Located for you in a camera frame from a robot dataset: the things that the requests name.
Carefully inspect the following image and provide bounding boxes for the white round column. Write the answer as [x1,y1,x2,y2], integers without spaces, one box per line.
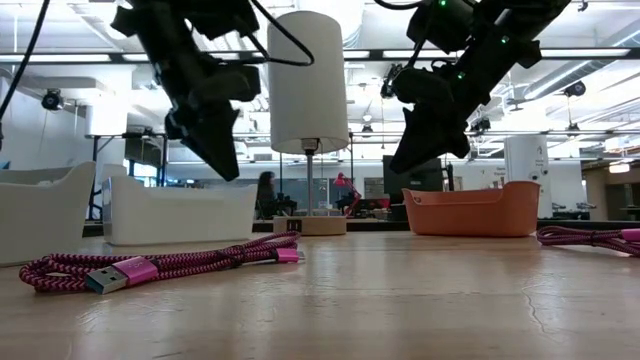
[503,135,554,220]

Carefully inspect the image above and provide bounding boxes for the black cable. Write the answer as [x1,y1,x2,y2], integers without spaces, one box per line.
[247,0,316,68]
[0,0,51,151]

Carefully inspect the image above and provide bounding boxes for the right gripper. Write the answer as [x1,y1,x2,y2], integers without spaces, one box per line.
[389,94,481,175]

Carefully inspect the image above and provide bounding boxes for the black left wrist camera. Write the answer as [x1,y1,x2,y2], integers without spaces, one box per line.
[199,63,262,103]

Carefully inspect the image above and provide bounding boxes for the person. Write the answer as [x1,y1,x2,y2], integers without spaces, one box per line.
[255,170,278,220]

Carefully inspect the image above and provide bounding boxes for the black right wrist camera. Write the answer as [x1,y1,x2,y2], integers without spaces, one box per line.
[392,67,454,106]

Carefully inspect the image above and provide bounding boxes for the black background table frame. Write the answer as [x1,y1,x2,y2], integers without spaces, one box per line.
[85,132,169,221]

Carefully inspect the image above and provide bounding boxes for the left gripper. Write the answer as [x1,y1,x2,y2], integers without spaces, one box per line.
[164,69,240,182]

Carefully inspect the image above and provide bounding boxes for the black monitor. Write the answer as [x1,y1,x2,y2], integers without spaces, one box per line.
[382,154,445,195]

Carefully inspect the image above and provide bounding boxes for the white shade wooden base lamp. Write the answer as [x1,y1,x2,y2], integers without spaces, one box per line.
[266,10,350,237]

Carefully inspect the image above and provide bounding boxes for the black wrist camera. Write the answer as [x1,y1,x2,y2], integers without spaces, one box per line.
[392,67,454,106]
[199,63,262,103]

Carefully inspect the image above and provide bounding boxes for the pink braided USB cable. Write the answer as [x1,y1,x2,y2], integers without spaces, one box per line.
[536,224,640,259]
[18,230,306,296]

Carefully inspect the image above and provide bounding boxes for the white plastic bin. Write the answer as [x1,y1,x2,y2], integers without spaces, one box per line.
[0,160,97,266]
[102,174,259,246]

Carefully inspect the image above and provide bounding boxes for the orange plastic bin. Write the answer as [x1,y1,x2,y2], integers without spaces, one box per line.
[402,180,542,238]

